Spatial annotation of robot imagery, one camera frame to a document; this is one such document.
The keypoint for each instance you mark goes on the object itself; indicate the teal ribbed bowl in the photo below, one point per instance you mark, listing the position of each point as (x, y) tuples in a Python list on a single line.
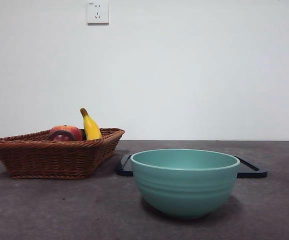
[(185, 192)]

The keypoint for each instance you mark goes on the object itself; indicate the dark red plum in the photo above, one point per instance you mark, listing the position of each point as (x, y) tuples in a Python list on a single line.
[(61, 137)]

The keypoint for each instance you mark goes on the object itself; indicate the yellow banana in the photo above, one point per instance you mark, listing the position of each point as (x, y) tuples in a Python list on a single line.
[(91, 127)]

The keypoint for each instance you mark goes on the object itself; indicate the black rectangular tray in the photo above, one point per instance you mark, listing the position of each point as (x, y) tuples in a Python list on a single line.
[(124, 170)]

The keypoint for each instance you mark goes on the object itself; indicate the dark green fruit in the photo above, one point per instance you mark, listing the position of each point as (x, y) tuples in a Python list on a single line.
[(83, 135)]

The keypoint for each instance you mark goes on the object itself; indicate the red orange peach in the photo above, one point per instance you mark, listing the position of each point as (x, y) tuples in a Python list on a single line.
[(72, 130)]

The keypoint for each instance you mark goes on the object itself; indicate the brown wicker basket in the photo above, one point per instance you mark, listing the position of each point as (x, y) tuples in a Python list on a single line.
[(54, 160)]

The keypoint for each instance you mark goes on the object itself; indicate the white wall socket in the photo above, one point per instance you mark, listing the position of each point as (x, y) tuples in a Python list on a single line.
[(98, 13)]

